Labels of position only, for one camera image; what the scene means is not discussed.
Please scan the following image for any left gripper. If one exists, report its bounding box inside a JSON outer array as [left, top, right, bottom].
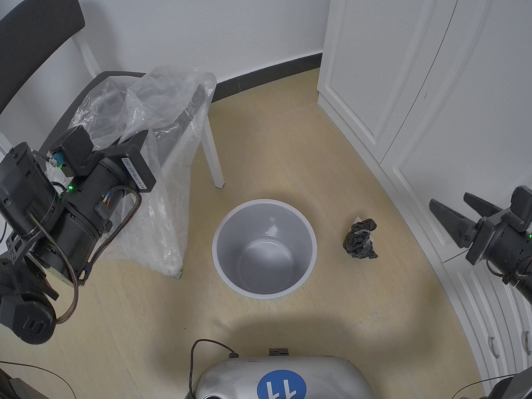
[[76, 145, 158, 234]]

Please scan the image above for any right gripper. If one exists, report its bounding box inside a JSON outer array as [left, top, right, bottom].
[[429, 192, 532, 279]]

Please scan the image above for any clear plastic bag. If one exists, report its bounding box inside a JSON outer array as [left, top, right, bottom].
[[68, 66, 218, 279]]

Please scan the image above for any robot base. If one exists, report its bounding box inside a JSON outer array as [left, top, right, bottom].
[[195, 347, 377, 399]]

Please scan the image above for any crumpled black plastic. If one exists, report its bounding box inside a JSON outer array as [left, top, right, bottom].
[[343, 218, 379, 260]]

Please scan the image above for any white trash bin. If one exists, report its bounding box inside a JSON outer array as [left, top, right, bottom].
[[212, 199, 318, 299]]

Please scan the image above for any grey padded white chair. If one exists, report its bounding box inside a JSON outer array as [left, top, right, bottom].
[[0, 0, 225, 281]]

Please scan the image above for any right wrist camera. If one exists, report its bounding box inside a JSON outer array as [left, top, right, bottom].
[[510, 185, 532, 232]]

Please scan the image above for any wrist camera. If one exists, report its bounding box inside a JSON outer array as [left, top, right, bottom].
[[48, 125, 104, 178], [510, 185, 532, 232]]

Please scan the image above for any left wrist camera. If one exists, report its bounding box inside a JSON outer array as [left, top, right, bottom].
[[48, 125, 104, 178]]

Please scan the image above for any black cable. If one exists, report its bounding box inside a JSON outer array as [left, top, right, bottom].
[[189, 339, 238, 396]]

